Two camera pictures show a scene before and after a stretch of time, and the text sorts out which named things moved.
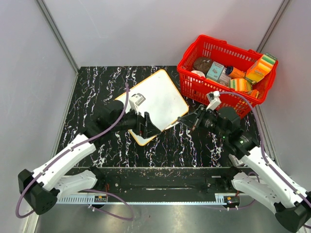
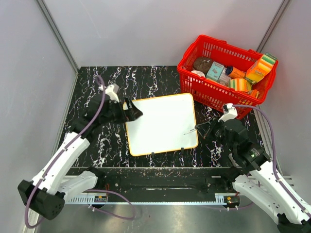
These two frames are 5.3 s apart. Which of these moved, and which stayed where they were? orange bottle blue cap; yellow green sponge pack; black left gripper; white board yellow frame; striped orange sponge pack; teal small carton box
Moved: white board yellow frame; black left gripper
Stayed: orange bottle blue cap; teal small carton box; striped orange sponge pack; yellow green sponge pack
